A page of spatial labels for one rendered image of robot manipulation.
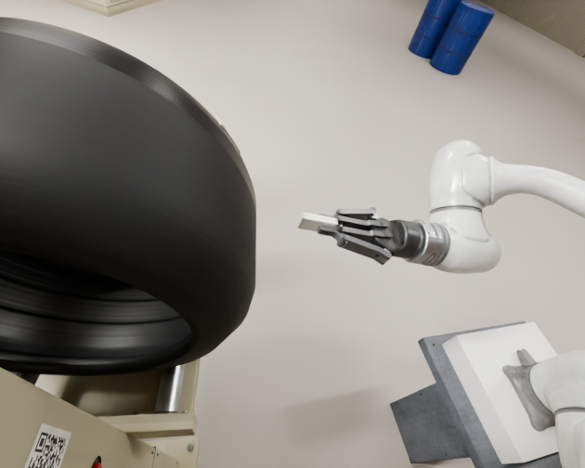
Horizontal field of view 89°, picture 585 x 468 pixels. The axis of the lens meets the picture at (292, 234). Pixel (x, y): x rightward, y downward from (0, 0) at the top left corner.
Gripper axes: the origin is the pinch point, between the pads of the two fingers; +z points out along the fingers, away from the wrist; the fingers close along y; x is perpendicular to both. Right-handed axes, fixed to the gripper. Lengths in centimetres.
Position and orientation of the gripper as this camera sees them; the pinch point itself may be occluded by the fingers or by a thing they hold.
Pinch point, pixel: (317, 223)
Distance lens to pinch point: 54.5
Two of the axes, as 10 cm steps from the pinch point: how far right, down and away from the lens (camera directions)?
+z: -9.4, -1.6, -3.0
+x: -3.3, 6.1, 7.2
